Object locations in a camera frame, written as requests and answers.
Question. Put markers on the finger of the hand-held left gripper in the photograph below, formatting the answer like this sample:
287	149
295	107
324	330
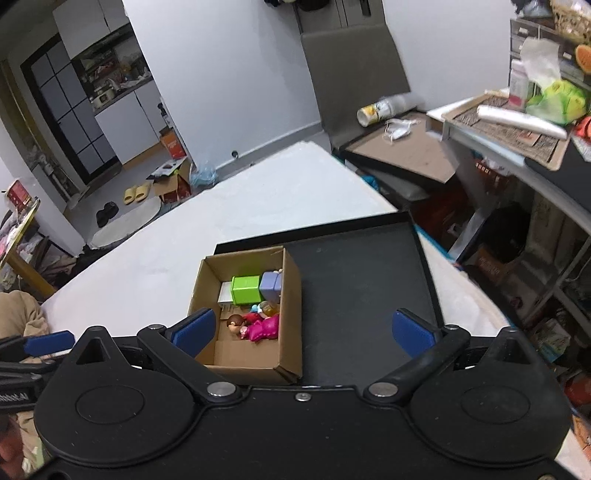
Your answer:
27	367
48	344

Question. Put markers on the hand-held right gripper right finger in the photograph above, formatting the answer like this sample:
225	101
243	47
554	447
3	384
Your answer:
413	333

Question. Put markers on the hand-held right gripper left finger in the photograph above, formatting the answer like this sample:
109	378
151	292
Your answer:
194	331

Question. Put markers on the brown-haired figurine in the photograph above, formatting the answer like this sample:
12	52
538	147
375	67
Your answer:
235	321

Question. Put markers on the brown cardboard box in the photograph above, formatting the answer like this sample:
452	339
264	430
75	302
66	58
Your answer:
244	355

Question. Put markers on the green hexagonal box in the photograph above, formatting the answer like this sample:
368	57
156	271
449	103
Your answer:
245	290

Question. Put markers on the pink dress figurine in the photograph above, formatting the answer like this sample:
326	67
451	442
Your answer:
264	328

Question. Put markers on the black shallow tray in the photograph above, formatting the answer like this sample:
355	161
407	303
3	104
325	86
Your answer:
360	286

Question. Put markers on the lilac charger block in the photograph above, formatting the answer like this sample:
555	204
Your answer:
270	286

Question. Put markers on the beige cloth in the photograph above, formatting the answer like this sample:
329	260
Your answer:
21	318

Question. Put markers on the round table with yellow rim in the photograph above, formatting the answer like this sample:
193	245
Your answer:
18	249

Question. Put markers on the white round rug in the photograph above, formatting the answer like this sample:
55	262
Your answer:
122	226

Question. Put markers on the black slipper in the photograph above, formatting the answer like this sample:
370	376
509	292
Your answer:
111	210
102	217

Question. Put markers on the cardboard box with flaps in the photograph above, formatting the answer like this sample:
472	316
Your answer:
173	184

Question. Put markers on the yellow slipper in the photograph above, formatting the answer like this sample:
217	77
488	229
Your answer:
143	190
130	194

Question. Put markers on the blue plastic bag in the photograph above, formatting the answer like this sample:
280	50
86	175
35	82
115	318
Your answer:
203	175

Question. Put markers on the black lid with brown inside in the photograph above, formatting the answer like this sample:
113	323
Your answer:
406	157

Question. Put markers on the orange carton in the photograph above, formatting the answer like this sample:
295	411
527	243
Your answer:
173	144

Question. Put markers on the white face mask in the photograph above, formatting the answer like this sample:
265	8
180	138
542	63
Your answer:
399	129

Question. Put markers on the woven brown mat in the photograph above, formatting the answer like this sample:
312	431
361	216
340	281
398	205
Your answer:
508	138

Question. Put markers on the clear bottle with yellow contents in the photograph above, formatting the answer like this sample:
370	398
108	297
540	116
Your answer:
385	110

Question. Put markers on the black framed glass door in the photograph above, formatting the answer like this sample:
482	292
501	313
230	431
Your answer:
74	115

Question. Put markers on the roll of clear plastic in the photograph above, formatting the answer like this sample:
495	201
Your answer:
517	121

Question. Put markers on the grey chair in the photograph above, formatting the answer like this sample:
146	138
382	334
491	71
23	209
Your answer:
355	78

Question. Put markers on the white medicine bottle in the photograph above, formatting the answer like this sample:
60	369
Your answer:
519	85

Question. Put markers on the green plastic bag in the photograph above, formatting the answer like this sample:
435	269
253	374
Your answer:
561	101

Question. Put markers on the white tissue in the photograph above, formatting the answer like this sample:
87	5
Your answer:
540	57

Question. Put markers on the wicker basket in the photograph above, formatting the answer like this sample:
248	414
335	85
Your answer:
572	18

